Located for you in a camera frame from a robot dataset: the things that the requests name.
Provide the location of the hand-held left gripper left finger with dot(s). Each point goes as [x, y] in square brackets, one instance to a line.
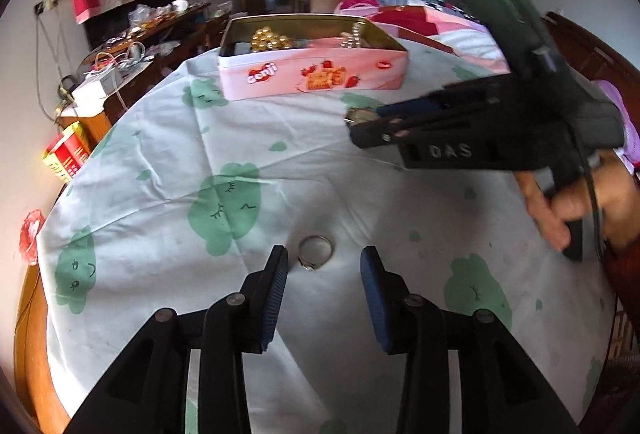
[272, 299]

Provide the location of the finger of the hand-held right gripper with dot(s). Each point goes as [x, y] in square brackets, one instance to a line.
[410, 104]
[380, 133]

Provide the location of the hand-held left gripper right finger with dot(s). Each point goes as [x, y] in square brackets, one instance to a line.
[372, 304]

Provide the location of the round silver ornament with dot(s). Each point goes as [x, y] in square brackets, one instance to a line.
[361, 115]

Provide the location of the pink tin box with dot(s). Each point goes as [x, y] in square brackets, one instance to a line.
[300, 73]

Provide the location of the person's right hand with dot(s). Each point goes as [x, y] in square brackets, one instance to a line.
[565, 206]

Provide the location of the white tablecloth with green prints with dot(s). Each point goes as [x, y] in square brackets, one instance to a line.
[350, 194]

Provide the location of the dark wooden headboard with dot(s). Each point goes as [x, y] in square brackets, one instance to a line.
[590, 48]

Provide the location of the round wooden table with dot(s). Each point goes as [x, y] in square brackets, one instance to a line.
[35, 364]

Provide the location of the dark wooden cabinet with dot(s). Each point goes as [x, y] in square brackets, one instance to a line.
[135, 86]

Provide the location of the red paper decoration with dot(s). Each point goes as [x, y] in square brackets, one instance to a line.
[31, 234]

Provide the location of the red yellow carton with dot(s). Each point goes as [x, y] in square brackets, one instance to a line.
[65, 151]

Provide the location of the carved wooden chair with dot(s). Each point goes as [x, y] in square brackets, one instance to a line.
[620, 364]

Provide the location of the pile of small household things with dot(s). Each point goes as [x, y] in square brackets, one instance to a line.
[150, 16]

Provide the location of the white box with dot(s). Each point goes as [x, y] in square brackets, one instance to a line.
[92, 88]

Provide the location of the black television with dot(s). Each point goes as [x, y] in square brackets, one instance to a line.
[102, 31]

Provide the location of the wall socket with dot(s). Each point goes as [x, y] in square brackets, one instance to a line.
[47, 5]

